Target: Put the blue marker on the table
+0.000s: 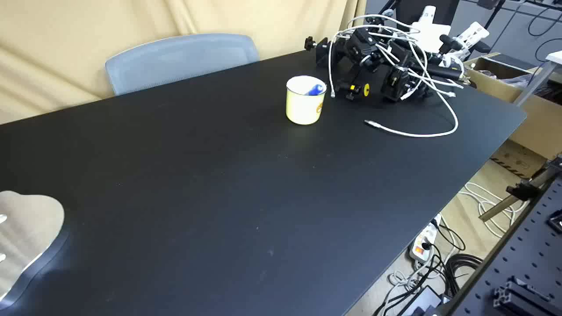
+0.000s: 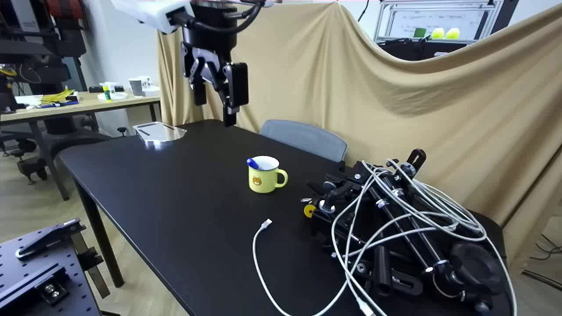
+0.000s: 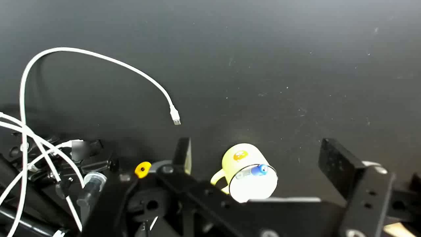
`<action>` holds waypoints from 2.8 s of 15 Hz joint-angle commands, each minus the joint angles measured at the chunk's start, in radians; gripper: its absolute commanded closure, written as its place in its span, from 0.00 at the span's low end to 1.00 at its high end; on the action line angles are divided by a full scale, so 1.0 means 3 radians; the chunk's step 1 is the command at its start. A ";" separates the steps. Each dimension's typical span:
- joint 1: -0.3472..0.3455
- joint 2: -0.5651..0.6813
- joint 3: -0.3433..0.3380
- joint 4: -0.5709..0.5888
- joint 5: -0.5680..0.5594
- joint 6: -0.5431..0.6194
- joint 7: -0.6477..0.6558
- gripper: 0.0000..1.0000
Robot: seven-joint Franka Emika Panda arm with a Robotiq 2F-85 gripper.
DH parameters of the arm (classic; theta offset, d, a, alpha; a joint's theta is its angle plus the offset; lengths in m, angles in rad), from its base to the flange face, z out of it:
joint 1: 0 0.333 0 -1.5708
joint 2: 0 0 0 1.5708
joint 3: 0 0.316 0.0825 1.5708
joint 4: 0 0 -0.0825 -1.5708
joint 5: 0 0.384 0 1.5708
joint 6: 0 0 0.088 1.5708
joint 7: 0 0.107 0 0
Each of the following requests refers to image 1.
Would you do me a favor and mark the white USB cable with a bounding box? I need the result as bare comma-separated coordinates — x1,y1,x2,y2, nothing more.
364,34,462,141

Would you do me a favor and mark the white camera device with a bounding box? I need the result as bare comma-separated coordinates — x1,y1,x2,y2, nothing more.
446,22,492,64
409,4,453,57

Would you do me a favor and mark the black perforated breadboard table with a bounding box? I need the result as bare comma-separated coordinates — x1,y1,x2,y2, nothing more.
448,174,562,316

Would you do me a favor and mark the beige backdrop curtain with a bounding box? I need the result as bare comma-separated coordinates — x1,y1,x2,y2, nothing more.
0,0,369,127

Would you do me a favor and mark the black clamp mount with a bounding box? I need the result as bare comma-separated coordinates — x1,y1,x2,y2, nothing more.
302,36,341,90

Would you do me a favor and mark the white thin cable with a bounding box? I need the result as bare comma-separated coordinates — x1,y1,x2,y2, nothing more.
327,23,376,101

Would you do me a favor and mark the black tripod yellow knob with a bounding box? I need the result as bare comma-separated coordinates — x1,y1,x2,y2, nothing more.
337,29,415,106

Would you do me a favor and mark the black clamp bracket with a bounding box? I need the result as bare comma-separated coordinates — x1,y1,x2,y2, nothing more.
504,153,562,204

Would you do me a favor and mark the cardboard box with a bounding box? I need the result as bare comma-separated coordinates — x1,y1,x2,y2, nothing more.
466,53,562,162

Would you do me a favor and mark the grey metal leg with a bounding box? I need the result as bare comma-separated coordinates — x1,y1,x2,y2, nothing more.
513,50,562,109

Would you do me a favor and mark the white power strip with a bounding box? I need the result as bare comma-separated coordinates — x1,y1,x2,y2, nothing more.
408,224,439,264

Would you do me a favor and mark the black coiled cable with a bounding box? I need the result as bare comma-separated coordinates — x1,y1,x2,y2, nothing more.
443,252,485,297

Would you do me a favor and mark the wooden stick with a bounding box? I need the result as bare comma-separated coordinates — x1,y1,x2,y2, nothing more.
478,194,522,224

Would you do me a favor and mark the white mug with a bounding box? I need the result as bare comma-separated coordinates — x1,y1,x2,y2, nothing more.
285,74,329,129

